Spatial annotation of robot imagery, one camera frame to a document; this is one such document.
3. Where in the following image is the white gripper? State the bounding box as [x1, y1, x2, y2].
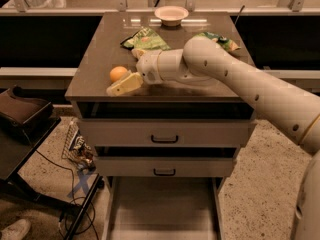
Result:
[106, 48, 163, 96]

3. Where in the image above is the orange fruit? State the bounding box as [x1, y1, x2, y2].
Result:
[110, 66, 127, 83]

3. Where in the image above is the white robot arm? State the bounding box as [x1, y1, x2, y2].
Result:
[107, 36, 320, 240]

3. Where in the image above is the grey drawer cabinet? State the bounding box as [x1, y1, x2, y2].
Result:
[64, 11, 272, 240]

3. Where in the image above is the open bottom drawer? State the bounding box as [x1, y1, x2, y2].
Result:
[102, 177, 224, 240]

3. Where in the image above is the flat green chip bag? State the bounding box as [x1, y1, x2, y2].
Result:
[120, 27, 171, 50]

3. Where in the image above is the white bowl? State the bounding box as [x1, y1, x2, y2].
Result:
[154, 6, 189, 27]

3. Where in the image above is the crumpled green chip bag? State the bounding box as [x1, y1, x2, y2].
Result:
[199, 32, 240, 52]

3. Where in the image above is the black side table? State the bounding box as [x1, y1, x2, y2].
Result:
[0, 116, 102, 240]

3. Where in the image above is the white shoe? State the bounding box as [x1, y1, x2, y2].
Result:
[0, 219, 31, 240]

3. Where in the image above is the top drawer with black handle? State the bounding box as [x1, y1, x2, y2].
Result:
[77, 119, 256, 147]

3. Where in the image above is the drawer with black handle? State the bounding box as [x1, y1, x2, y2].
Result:
[77, 119, 256, 147]
[94, 157, 235, 177]

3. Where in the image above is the wire basket with snacks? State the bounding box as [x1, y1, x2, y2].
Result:
[61, 119, 95, 171]

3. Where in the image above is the middle drawer with black handle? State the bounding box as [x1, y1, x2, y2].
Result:
[94, 157, 235, 177]

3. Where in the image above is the black cable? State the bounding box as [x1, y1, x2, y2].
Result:
[23, 130, 100, 240]

